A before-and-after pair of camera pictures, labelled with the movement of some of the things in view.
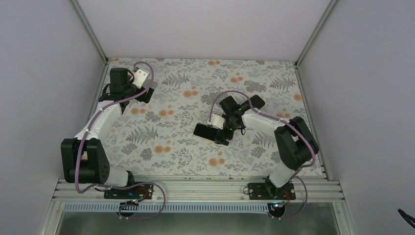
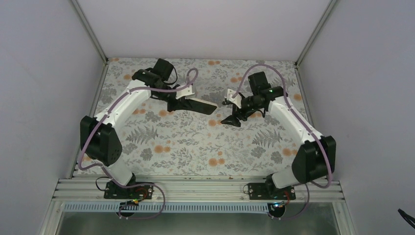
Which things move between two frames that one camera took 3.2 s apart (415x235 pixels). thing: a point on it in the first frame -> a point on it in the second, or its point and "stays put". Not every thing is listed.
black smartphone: (202, 130) -> (196, 106)
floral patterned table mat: (156, 138) stays put
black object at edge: (407, 218) stays put
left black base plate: (140, 192) stays put
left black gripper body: (142, 98) -> (179, 104)
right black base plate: (269, 191) stays put
